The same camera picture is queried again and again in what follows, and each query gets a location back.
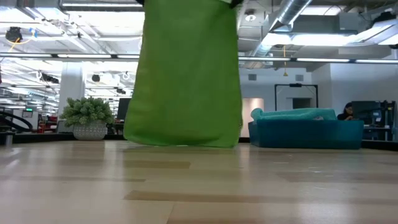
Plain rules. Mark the white pillar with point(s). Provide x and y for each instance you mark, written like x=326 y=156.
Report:
x=71 y=84

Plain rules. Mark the black background monitor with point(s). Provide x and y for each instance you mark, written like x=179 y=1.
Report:
x=123 y=109

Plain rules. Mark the green microfiber towel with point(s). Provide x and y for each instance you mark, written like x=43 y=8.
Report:
x=186 y=77

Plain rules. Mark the green artificial potted plant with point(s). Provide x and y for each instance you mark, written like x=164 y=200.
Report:
x=87 y=116

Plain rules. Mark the black aluminium table frame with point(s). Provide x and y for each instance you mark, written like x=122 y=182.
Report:
x=46 y=137

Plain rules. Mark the black equipment rack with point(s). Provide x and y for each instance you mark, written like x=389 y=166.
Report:
x=376 y=118

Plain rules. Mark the black background rig frame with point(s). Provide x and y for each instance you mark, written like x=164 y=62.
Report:
x=295 y=85

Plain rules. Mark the turquoise microfiber towel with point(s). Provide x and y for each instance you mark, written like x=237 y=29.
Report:
x=295 y=114

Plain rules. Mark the person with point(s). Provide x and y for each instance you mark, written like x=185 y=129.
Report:
x=346 y=112

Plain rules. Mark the teal tray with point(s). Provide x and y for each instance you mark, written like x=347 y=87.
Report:
x=304 y=133

